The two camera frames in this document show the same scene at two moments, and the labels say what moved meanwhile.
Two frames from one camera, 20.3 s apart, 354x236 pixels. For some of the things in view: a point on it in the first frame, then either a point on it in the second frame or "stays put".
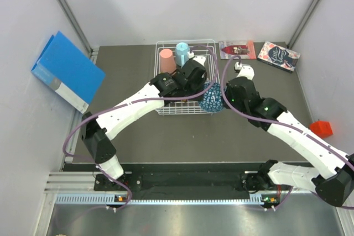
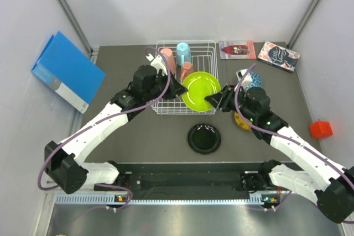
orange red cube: (323, 129) stays put
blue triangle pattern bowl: (212, 100) to (256, 80)
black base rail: (180, 181) stays put
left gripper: (201, 82) to (175, 88)
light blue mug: (182, 53) stays put
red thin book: (244, 49) stays put
